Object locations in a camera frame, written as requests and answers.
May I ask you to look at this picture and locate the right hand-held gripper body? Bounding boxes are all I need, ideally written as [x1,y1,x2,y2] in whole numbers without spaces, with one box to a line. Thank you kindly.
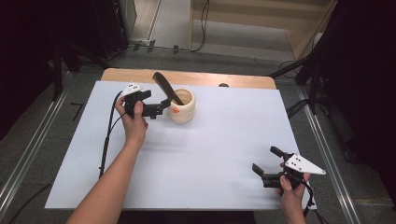
[262,151,327,190]

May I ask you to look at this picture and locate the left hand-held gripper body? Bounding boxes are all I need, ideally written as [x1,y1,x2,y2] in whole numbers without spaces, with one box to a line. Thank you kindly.
[119,82,165,120]

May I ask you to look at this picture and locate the black comb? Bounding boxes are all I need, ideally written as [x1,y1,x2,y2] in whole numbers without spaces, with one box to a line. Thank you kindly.
[151,71,186,106]

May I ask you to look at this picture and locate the cream ribbed cup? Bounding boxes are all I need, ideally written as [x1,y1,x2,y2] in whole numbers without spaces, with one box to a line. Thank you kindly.
[167,88,197,125]

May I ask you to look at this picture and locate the person's left hand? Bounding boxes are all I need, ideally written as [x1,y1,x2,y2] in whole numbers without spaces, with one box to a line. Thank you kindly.
[114,95,150,147]

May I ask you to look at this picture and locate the person's right hand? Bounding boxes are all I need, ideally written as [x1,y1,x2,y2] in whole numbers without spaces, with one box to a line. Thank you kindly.
[276,161,312,213]

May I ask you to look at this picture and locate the white table mat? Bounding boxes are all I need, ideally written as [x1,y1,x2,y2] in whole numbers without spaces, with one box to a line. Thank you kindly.
[44,80,318,211]

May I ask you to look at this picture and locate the black metal stand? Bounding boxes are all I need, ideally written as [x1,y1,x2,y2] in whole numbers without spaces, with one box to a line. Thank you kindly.
[268,46,326,116]
[49,38,110,103]

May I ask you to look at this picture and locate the grey cabinet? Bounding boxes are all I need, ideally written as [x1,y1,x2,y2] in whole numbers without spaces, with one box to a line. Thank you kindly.
[117,0,138,41]

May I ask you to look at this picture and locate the metal floor rail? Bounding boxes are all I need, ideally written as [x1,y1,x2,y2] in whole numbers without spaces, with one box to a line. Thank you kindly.
[294,86,362,224]
[0,88,70,214]

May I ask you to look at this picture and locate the thick black gripper cable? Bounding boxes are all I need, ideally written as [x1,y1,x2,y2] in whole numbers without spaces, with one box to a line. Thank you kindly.
[98,90,127,179]

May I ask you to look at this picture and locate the black cable bundle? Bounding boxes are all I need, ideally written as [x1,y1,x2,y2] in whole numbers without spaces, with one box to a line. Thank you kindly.
[285,98,310,120]

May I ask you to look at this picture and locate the hanging black cable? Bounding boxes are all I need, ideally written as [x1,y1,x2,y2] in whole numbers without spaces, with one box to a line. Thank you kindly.
[189,0,211,53]

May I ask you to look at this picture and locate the light wooden frame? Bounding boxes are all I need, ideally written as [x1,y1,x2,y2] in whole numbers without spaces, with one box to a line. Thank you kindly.
[188,0,339,62]

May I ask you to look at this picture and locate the thin black cable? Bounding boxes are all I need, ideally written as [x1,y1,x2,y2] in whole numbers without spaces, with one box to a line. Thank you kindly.
[7,182,53,224]

